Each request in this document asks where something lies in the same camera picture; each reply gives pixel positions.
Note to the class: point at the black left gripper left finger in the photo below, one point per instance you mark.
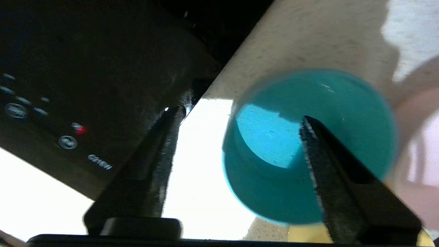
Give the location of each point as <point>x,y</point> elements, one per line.
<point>137,192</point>

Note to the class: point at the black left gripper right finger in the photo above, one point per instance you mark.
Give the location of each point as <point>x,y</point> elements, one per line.
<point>356,209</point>

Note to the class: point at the black glass cooktop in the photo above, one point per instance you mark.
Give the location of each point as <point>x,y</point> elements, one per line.
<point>85,68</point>

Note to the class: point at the blue bowl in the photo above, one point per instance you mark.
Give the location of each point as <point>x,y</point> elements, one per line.
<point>274,137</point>

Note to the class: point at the pink bowl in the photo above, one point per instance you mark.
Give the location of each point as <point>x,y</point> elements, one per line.
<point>418,161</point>

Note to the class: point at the yellow bowl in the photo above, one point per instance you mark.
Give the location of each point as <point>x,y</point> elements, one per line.
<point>305,235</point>

